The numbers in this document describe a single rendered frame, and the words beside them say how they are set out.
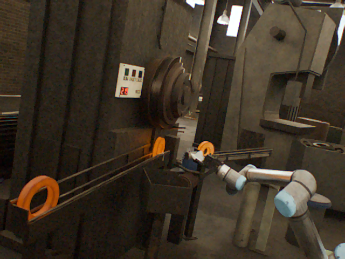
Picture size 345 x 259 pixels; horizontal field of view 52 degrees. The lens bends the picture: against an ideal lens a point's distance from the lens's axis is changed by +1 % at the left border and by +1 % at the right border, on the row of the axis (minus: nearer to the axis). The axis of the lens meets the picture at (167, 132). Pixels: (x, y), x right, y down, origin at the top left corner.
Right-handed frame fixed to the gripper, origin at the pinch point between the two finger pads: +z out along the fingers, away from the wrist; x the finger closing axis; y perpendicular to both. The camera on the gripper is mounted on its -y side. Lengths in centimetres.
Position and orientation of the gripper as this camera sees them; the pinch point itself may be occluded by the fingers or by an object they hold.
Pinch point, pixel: (192, 155)
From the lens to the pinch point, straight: 225.0
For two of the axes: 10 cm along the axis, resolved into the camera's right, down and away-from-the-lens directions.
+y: 4.5, -8.5, -2.7
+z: -8.0, -5.2, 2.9
